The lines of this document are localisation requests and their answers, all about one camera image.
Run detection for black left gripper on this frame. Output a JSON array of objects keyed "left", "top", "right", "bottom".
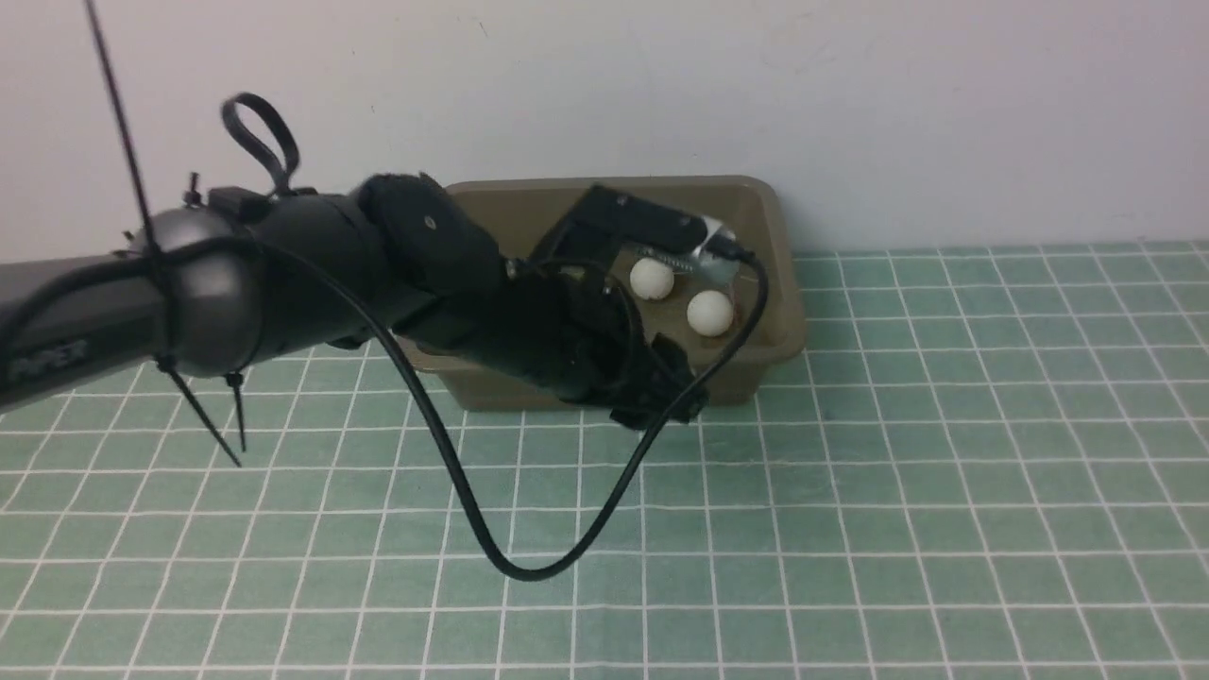
[{"left": 444, "top": 260, "right": 708, "bottom": 431}]

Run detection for white ping-pong ball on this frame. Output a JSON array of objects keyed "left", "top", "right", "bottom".
[
  {"left": 684, "top": 290, "right": 735, "bottom": 338},
  {"left": 629, "top": 258, "right": 676, "bottom": 301}
]

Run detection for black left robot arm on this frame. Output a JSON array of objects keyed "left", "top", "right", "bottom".
[{"left": 2, "top": 174, "right": 711, "bottom": 430}]

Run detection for olive green plastic bin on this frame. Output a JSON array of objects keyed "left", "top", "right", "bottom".
[{"left": 399, "top": 174, "right": 806, "bottom": 413}]

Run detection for green checked tablecloth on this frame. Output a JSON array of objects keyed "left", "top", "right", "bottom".
[{"left": 1, "top": 242, "right": 1208, "bottom": 679}]

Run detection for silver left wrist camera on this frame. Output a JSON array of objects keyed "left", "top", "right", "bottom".
[{"left": 530, "top": 183, "right": 757, "bottom": 289}]

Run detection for black left camera cable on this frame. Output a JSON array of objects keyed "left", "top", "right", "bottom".
[{"left": 255, "top": 236, "right": 770, "bottom": 581}]

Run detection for black cable ties on arm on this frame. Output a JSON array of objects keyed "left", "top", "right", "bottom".
[{"left": 83, "top": 1, "right": 243, "bottom": 468}]

